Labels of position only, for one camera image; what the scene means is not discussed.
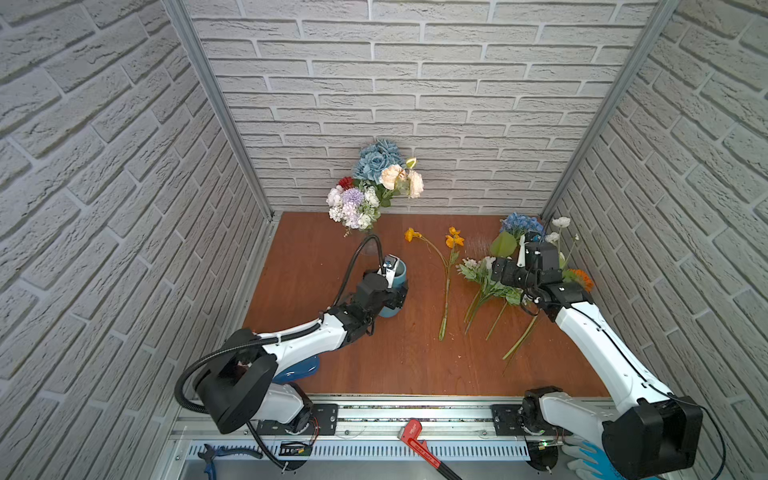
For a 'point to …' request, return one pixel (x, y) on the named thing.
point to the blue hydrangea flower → (519, 225)
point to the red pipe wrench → (410, 432)
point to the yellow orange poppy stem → (454, 239)
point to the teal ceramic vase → (399, 282)
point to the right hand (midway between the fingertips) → (515, 266)
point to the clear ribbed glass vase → (369, 230)
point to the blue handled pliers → (210, 454)
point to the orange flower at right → (587, 282)
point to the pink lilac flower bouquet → (355, 207)
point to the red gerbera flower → (345, 182)
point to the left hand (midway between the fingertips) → (399, 272)
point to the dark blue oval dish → (305, 368)
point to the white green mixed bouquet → (481, 269)
